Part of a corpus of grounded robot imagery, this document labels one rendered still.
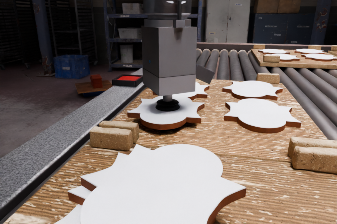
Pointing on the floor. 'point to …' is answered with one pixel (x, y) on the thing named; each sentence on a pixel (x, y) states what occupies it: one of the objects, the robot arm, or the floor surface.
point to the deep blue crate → (71, 66)
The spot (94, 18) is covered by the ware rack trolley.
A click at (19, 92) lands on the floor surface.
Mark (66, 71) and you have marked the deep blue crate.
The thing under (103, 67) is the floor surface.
